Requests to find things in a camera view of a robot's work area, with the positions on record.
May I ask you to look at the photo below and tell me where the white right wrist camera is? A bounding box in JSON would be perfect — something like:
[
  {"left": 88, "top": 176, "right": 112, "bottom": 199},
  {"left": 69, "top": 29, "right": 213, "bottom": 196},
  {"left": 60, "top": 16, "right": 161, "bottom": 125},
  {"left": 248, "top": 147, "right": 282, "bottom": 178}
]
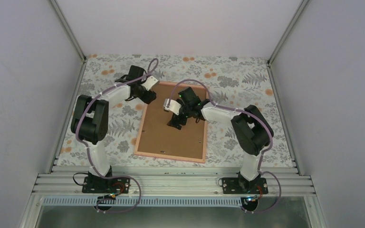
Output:
[{"left": 163, "top": 98, "right": 182, "bottom": 115}]

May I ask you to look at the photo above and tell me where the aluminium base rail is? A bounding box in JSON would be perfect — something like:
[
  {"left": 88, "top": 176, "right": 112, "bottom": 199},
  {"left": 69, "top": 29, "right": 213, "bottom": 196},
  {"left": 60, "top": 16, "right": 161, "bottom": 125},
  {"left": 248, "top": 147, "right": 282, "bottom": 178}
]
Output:
[{"left": 32, "top": 173, "right": 316, "bottom": 197}]

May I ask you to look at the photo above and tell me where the aluminium enclosure corner post left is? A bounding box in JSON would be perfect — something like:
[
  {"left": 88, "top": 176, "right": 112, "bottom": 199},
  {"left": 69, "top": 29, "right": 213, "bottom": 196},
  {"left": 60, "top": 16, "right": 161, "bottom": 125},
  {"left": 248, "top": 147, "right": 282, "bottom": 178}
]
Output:
[{"left": 48, "top": 0, "right": 86, "bottom": 63}]

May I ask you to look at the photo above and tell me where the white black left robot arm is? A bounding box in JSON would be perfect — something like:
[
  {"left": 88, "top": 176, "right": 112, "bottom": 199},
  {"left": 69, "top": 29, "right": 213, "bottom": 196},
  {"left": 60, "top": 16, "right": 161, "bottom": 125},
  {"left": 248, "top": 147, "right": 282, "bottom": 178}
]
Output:
[{"left": 71, "top": 66, "right": 159, "bottom": 192}]

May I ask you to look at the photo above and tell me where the aluminium enclosure corner post right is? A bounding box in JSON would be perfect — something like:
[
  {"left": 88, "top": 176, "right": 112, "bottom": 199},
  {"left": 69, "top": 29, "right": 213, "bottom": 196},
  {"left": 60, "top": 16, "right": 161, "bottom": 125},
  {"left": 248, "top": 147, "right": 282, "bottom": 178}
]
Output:
[{"left": 267, "top": 0, "right": 310, "bottom": 67}]

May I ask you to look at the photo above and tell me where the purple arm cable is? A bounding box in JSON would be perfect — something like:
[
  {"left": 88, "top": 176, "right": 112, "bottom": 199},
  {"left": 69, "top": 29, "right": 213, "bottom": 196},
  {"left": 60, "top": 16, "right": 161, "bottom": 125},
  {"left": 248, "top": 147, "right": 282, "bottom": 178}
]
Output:
[
  {"left": 170, "top": 79, "right": 282, "bottom": 215},
  {"left": 75, "top": 58, "right": 160, "bottom": 215}
]

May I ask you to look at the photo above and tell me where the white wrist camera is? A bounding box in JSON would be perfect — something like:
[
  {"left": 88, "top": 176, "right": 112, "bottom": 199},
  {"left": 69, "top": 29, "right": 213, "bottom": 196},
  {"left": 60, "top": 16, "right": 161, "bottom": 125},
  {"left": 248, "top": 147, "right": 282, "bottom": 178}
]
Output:
[
  {"left": 141, "top": 76, "right": 160, "bottom": 91},
  {"left": 163, "top": 98, "right": 182, "bottom": 115}
]

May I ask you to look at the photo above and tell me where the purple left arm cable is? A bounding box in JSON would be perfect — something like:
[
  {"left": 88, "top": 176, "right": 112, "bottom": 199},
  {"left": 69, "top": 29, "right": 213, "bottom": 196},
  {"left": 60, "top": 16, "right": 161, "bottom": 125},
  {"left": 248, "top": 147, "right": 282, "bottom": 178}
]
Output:
[{"left": 75, "top": 58, "right": 160, "bottom": 215}]

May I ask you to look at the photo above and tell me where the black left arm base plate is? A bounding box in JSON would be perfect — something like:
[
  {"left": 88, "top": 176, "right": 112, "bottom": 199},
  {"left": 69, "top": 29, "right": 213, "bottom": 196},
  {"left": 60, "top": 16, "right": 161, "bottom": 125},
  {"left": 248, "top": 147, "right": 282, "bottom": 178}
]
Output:
[{"left": 82, "top": 176, "right": 131, "bottom": 194}]

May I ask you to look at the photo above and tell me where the pink wooden picture frame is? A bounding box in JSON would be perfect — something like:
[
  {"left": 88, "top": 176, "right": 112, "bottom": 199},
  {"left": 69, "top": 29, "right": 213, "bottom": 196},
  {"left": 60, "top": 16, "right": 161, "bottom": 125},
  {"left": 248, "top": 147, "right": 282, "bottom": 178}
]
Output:
[{"left": 134, "top": 81, "right": 210, "bottom": 164}]

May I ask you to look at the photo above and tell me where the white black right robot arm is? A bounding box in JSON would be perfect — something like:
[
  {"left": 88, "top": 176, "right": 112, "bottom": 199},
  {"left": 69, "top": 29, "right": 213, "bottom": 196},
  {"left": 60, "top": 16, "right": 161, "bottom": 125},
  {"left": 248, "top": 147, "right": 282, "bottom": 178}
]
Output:
[{"left": 163, "top": 87, "right": 274, "bottom": 193}]

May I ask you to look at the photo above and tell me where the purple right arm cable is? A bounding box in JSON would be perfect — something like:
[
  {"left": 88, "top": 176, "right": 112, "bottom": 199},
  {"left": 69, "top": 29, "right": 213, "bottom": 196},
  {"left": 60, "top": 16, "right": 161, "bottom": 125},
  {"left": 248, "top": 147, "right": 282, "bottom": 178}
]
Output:
[{"left": 170, "top": 79, "right": 282, "bottom": 215}]

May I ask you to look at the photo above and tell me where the aluminium enclosure corner post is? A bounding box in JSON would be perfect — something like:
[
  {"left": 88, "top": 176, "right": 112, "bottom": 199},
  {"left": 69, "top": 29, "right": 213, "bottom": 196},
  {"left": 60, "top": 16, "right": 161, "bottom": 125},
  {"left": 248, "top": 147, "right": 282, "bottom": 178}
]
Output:
[
  {"left": 48, "top": 0, "right": 86, "bottom": 63},
  {"left": 267, "top": 0, "right": 310, "bottom": 67}
]

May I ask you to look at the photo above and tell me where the floral patterned table mat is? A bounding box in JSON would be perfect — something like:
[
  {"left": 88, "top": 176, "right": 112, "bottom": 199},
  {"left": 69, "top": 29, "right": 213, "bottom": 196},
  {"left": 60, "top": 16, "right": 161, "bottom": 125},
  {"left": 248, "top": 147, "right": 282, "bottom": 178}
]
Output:
[{"left": 58, "top": 54, "right": 293, "bottom": 168}]

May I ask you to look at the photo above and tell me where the perforated grey cable tray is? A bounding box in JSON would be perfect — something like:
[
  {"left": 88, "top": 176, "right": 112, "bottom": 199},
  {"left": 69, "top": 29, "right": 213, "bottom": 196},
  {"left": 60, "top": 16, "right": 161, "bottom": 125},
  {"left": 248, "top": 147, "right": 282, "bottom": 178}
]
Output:
[{"left": 41, "top": 196, "right": 242, "bottom": 208}]

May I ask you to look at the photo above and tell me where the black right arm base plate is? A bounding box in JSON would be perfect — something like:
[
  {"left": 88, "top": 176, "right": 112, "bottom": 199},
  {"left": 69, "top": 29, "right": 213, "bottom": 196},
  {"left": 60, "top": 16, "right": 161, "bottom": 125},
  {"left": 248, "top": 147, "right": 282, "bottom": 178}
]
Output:
[{"left": 220, "top": 177, "right": 269, "bottom": 194}]

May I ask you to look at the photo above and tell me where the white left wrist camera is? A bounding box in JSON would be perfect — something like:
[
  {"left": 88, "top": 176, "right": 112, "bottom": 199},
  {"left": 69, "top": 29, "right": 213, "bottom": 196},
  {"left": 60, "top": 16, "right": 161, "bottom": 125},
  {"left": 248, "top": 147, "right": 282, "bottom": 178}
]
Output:
[{"left": 141, "top": 76, "right": 160, "bottom": 91}]

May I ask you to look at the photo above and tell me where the brown cardboard backing board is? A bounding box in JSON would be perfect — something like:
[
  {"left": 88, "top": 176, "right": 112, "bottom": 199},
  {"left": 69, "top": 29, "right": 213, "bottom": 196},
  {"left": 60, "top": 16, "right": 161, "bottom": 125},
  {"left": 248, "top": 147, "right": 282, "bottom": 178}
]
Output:
[{"left": 137, "top": 84, "right": 208, "bottom": 160}]

